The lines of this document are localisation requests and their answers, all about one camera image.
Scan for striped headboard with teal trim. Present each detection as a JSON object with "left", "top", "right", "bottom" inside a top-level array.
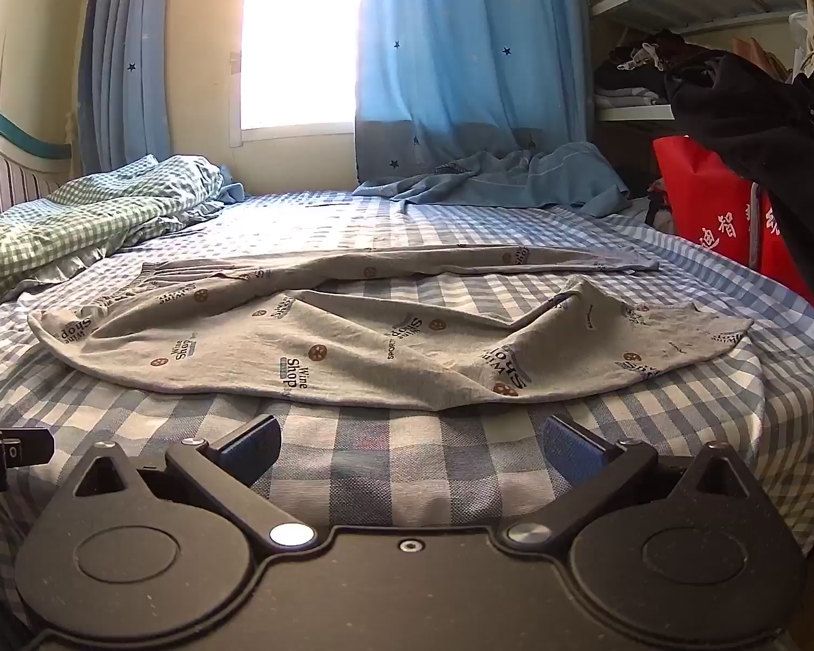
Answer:
[{"left": 0, "top": 103, "right": 75, "bottom": 226}]

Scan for blue checked bed sheet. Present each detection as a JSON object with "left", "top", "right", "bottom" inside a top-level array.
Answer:
[{"left": 0, "top": 190, "right": 814, "bottom": 625}]

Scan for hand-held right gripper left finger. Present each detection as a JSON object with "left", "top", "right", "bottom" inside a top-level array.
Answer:
[{"left": 54, "top": 413, "right": 316, "bottom": 550}]

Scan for grey printed pants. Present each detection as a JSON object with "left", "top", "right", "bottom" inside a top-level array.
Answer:
[{"left": 27, "top": 244, "right": 754, "bottom": 414}]

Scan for blue star curtain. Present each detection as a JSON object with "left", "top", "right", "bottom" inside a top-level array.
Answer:
[{"left": 354, "top": 0, "right": 594, "bottom": 184}]

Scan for red bag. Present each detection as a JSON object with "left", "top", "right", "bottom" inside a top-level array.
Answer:
[{"left": 653, "top": 136, "right": 814, "bottom": 320}]

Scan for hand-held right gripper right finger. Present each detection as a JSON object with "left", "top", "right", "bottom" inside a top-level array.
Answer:
[{"left": 505, "top": 413, "right": 764, "bottom": 550}]

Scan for small light blue cloth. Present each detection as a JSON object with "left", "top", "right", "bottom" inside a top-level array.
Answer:
[{"left": 215, "top": 164, "right": 246, "bottom": 206}]

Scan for grey-blue crumpled cloth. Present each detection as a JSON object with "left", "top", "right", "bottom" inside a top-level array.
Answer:
[{"left": 353, "top": 142, "right": 632, "bottom": 218}]

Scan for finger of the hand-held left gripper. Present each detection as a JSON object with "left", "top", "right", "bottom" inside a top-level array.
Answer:
[{"left": 0, "top": 427, "right": 55, "bottom": 493}]

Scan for green checked quilt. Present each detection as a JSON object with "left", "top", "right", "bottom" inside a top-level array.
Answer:
[{"left": 0, "top": 155, "right": 228, "bottom": 313}]

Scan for bright window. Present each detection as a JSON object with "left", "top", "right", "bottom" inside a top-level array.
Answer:
[{"left": 229, "top": 0, "right": 367, "bottom": 146}]

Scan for grey-blue star curtain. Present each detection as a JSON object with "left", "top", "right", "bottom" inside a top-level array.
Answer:
[{"left": 74, "top": 0, "right": 174, "bottom": 181}]

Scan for dark cloth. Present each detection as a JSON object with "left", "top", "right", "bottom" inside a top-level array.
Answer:
[{"left": 665, "top": 50, "right": 814, "bottom": 347}]

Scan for pile of dark clothes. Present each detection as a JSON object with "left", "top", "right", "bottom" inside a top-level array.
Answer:
[{"left": 593, "top": 30, "right": 720, "bottom": 110}]

